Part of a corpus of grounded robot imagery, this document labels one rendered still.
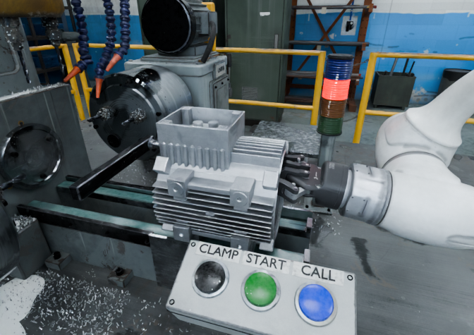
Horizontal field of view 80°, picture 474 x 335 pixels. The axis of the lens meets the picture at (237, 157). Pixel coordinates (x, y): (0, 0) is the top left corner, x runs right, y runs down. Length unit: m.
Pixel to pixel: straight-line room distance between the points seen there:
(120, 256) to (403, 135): 0.59
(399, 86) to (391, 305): 4.52
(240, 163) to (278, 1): 3.10
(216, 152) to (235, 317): 0.24
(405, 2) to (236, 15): 2.81
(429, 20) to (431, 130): 4.96
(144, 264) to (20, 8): 0.49
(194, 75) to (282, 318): 0.79
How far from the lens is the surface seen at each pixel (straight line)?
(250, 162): 0.44
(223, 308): 0.29
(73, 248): 0.74
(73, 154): 0.86
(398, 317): 0.67
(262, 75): 3.55
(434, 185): 0.49
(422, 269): 0.78
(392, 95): 5.06
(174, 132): 0.45
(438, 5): 5.52
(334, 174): 0.46
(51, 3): 0.62
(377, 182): 0.47
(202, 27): 1.09
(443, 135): 0.58
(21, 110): 0.76
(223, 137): 0.42
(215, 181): 0.44
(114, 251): 0.66
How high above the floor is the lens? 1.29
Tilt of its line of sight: 26 degrees down
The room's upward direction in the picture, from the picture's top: straight up
